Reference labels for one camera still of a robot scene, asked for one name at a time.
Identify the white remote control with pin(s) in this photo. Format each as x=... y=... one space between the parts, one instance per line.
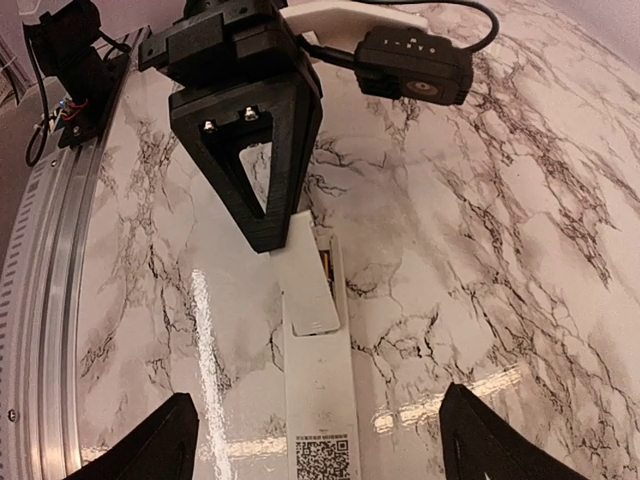
x=321 y=412

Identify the gold white AAA battery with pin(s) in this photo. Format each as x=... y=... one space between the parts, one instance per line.
x=326 y=259

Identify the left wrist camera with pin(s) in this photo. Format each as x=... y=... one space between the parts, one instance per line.
x=391 y=53

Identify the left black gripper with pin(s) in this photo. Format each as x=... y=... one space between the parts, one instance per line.
x=248 y=109

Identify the white battery cover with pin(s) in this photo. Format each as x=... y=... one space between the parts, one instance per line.
x=307 y=300

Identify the aluminium front rail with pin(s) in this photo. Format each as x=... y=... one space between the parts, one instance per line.
x=40 y=294

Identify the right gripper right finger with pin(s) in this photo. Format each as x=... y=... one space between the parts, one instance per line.
x=478 y=444

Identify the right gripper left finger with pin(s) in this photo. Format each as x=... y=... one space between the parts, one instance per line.
x=162 y=446

